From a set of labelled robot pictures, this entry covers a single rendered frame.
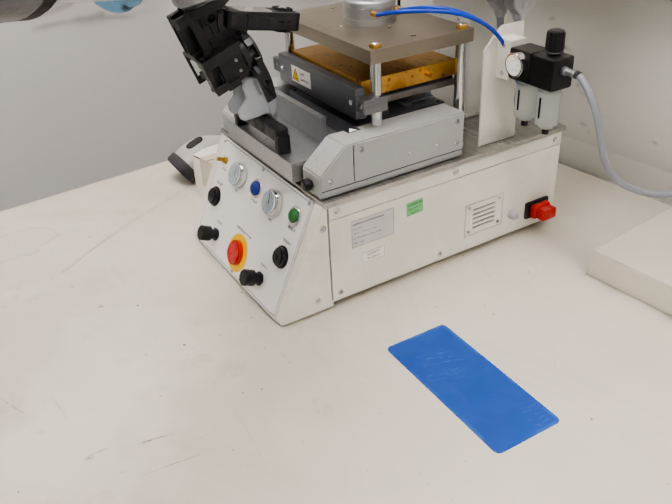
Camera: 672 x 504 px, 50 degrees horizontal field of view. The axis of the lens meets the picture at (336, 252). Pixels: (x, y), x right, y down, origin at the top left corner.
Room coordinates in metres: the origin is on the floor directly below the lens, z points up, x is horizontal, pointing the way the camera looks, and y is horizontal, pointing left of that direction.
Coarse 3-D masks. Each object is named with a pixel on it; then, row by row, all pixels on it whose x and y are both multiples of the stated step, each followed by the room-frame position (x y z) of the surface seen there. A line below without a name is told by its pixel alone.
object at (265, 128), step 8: (240, 120) 1.07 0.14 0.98; (248, 120) 1.03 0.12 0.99; (256, 120) 1.01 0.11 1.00; (264, 120) 0.99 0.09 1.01; (272, 120) 0.99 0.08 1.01; (256, 128) 1.01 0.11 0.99; (264, 128) 0.99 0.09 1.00; (272, 128) 0.96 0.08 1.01; (280, 128) 0.96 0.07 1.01; (272, 136) 0.97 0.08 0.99; (280, 136) 0.95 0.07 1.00; (288, 136) 0.96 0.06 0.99; (280, 144) 0.95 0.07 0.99; (288, 144) 0.96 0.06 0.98; (280, 152) 0.95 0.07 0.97; (288, 152) 0.96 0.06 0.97
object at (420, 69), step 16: (304, 48) 1.17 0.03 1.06; (320, 48) 1.16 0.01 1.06; (320, 64) 1.09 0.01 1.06; (336, 64) 1.08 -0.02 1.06; (352, 64) 1.07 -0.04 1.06; (368, 64) 1.07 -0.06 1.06; (384, 64) 1.06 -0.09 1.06; (400, 64) 1.06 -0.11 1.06; (416, 64) 1.05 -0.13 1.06; (432, 64) 1.05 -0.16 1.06; (448, 64) 1.07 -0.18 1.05; (352, 80) 1.01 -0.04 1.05; (368, 80) 1.00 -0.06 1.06; (384, 80) 1.01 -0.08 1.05; (400, 80) 1.02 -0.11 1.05; (416, 80) 1.04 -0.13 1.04; (432, 80) 1.06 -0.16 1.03; (448, 80) 1.07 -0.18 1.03; (400, 96) 1.02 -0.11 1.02
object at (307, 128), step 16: (288, 96) 1.08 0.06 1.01; (288, 112) 1.07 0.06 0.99; (304, 112) 1.03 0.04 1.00; (240, 128) 1.06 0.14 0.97; (288, 128) 1.05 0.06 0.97; (304, 128) 1.03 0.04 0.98; (320, 128) 0.99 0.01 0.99; (240, 144) 1.07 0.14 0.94; (256, 144) 1.02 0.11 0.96; (272, 144) 0.99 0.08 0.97; (304, 144) 0.99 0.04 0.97; (272, 160) 0.97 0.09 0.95; (288, 160) 0.93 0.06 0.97; (304, 160) 0.93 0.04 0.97; (288, 176) 0.93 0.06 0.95
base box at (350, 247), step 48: (528, 144) 1.07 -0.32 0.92; (384, 192) 0.93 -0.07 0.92; (432, 192) 0.97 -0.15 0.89; (480, 192) 1.02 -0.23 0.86; (528, 192) 1.07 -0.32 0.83; (336, 240) 0.88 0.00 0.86; (384, 240) 0.93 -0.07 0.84; (432, 240) 0.97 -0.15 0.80; (480, 240) 1.02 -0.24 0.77; (288, 288) 0.86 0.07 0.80; (336, 288) 0.88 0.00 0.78
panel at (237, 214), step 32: (224, 160) 1.11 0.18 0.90; (256, 160) 1.04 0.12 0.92; (224, 192) 1.09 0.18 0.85; (288, 192) 0.95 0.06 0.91; (224, 224) 1.05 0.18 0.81; (256, 224) 0.98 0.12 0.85; (288, 224) 0.92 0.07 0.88; (224, 256) 1.02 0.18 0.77; (256, 256) 0.95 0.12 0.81; (288, 256) 0.89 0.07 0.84; (256, 288) 0.91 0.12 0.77
